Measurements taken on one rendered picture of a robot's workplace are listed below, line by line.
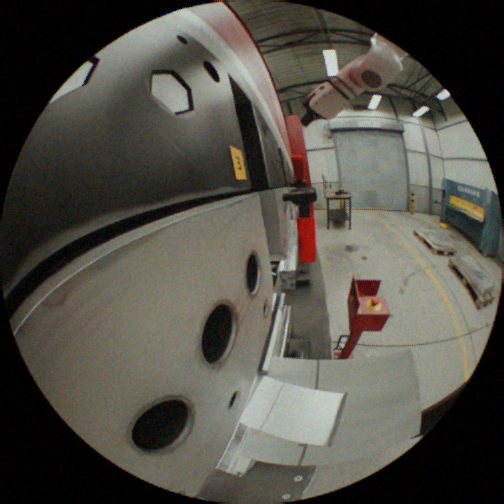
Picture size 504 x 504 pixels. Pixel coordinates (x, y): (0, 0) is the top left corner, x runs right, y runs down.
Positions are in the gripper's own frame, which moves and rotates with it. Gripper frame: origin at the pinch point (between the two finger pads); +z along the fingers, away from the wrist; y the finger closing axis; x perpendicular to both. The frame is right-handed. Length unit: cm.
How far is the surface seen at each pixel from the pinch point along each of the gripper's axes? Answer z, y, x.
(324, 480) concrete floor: -19, -11, -178
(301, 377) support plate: -2, -22, -61
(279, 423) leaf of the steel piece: -5, -28, -64
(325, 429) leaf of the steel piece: -10, -24, -65
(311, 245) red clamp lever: -4.3, -19.9, -40.6
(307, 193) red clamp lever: -6.8, -21.5, -35.0
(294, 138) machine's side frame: 79, 101, 115
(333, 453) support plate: -14, -26, -67
